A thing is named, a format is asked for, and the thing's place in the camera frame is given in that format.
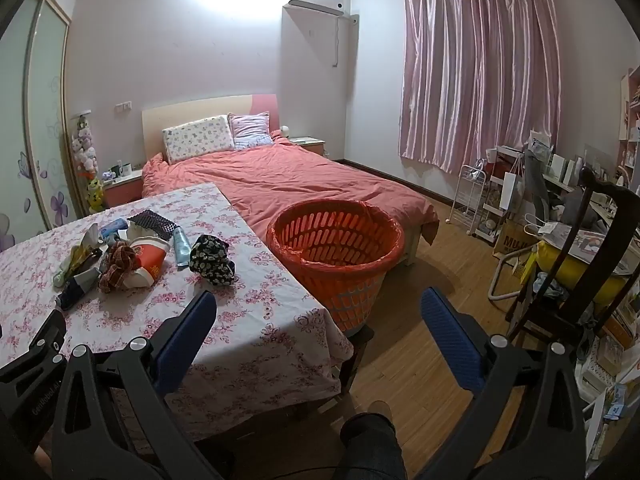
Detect black floral cloth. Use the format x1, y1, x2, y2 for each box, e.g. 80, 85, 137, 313
190, 234, 237, 287

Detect pink floral tablecloth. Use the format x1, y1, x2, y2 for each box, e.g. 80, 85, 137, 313
0, 182, 354, 442

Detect white paper bag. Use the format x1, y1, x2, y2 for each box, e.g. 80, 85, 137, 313
499, 172, 522, 212

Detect white storage trolley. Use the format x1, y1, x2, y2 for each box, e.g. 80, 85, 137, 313
476, 145, 527, 247

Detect salmon duvet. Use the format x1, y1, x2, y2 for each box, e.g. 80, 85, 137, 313
141, 132, 440, 261

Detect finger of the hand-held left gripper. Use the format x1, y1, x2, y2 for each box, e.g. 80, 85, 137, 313
27, 310, 68, 358

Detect grey hanging cloth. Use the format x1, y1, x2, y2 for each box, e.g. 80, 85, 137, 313
522, 152, 552, 227

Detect person's leg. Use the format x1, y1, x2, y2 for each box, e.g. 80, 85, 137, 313
340, 412, 407, 480

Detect floral wardrobe sliding door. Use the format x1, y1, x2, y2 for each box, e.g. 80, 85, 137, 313
0, 0, 83, 252

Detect cluttered desk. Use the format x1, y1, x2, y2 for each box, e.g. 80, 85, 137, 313
542, 152, 623, 223

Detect yellow cushion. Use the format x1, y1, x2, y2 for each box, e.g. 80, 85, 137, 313
534, 239, 632, 307

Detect light blue tube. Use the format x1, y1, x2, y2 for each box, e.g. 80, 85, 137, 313
172, 226, 194, 267

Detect brown striped sock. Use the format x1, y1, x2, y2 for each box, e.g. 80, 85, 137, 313
127, 210, 177, 241

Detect bookshelf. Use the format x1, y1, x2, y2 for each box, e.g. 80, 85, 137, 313
617, 66, 640, 171

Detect yellow green wrapper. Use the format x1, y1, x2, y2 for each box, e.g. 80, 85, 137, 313
66, 242, 101, 275

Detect white handled bag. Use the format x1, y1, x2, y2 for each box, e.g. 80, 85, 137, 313
523, 212, 568, 240

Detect blue folded cloth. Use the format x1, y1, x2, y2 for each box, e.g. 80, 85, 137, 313
99, 220, 129, 242

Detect stack of boxes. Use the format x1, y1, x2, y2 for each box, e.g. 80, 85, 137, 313
572, 305, 640, 443

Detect brown plaid scrunchie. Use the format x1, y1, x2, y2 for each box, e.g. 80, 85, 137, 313
97, 241, 139, 294

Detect white wire rack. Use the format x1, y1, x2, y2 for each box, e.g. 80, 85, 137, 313
448, 163, 489, 236

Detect white tube frame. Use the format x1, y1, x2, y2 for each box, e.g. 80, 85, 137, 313
487, 249, 533, 302

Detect beige bed headboard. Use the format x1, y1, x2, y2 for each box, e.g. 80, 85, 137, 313
141, 93, 278, 158

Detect white bed frame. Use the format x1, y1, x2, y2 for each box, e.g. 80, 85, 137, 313
398, 222, 437, 267

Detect yellow plush toy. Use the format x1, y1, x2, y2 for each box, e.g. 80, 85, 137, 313
87, 177, 107, 214

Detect hanging plush toys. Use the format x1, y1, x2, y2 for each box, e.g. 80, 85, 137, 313
71, 114, 101, 181

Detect white floral pillow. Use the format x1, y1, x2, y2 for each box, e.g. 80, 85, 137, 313
161, 115, 236, 165

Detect dark wooden chair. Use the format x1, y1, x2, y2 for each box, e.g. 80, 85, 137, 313
505, 165, 640, 361

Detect pink striped pillow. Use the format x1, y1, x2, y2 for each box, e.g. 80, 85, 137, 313
228, 112, 275, 151

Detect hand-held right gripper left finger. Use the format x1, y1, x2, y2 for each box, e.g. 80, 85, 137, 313
50, 291, 236, 480

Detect pink and white nightstand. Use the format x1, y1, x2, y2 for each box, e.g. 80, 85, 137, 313
101, 169, 146, 209
288, 136, 327, 159

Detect pink curtain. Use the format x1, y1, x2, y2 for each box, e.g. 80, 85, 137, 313
398, 0, 562, 175

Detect grey blue cloth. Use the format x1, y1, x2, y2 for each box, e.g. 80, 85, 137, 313
54, 267, 101, 311

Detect dark wooden stool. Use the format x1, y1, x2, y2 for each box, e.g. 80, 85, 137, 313
339, 323, 376, 391

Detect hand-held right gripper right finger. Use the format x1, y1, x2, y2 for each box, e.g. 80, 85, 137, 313
415, 287, 601, 480

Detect orange plastic basket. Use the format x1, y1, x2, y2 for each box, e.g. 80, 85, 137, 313
266, 199, 405, 336

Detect brown paper bag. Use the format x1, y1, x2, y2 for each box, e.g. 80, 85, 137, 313
492, 217, 540, 262

